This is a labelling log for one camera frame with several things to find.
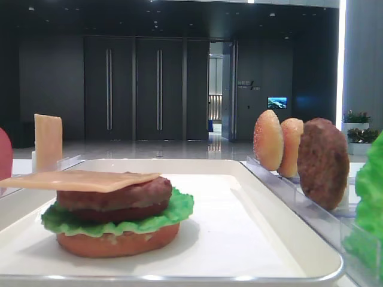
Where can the cheese slice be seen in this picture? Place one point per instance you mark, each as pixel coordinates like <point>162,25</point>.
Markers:
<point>78,180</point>
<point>48,140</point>

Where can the meat patty on burger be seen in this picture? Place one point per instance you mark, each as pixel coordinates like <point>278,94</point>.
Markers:
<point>138,195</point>

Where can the brown meat patty upright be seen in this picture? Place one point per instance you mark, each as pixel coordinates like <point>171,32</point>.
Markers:
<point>323,163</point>

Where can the upright cheese slice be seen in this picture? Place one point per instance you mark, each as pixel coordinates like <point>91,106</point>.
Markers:
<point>48,140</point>

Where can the lettuce on burger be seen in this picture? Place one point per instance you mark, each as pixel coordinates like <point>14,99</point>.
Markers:
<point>61,221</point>

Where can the red tomato slice upright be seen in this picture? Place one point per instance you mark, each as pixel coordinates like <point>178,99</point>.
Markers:
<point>6,155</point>

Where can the green lettuce leaf upright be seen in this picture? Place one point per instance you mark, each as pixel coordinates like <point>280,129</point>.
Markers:
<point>365,203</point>

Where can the sesame bun top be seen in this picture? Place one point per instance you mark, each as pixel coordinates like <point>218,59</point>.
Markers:
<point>268,140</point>

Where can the dark double door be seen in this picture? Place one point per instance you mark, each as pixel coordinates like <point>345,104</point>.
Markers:
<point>145,88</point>

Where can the tan bun slice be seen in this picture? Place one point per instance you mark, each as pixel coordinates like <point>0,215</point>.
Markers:
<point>292,129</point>

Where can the white tray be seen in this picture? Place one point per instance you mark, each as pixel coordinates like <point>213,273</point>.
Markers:
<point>240,234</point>

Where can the bottom bun on tray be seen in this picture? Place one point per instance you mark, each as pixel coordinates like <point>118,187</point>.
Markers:
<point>109,245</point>

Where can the clear acrylic rack left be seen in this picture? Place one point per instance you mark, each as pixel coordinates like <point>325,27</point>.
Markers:
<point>23,167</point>

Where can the clear acrylic rack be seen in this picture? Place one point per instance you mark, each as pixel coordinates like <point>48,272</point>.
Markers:
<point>23,167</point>
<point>333,226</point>

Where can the clear acrylic rack right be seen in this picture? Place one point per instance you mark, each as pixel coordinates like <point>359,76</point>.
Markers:
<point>333,226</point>

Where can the potted plants planter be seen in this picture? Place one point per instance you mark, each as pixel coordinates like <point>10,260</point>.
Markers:
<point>359,135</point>

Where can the wall screen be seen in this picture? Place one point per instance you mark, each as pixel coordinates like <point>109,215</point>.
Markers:
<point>277,102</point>

